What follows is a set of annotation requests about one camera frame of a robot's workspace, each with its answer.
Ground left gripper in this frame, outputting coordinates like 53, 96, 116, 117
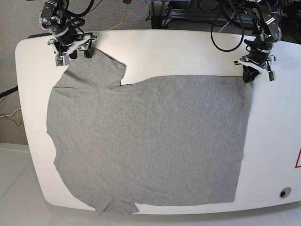
234, 47, 276, 82

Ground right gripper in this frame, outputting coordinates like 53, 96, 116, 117
48, 29, 97, 59

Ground grey T-shirt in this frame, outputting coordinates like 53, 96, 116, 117
47, 50, 251, 214

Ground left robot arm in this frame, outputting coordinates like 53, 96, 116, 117
210, 0, 282, 83

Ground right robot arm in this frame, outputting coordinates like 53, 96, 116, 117
38, 0, 97, 66

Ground black bar behind table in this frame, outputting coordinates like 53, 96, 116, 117
28, 33, 52, 39

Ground red triangle sticker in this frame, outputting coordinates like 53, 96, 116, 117
295, 149, 301, 168

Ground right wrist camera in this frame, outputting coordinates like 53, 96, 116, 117
55, 55, 70, 67

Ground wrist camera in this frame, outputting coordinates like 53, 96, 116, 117
55, 55, 70, 67
269, 71, 275, 81

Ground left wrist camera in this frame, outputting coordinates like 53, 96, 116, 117
269, 71, 275, 81

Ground yellow cable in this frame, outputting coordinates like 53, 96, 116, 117
107, 4, 127, 31

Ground white cable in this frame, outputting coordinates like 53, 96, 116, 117
218, 11, 237, 33

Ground black table leg post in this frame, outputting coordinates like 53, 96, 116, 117
151, 15, 163, 30

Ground white and yellow floor cables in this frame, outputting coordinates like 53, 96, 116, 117
0, 108, 23, 127

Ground aluminium frame rail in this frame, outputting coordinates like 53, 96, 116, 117
162, 10, 282, 40

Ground black table mount hole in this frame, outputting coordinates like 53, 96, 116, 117
279, 187, 291, 199

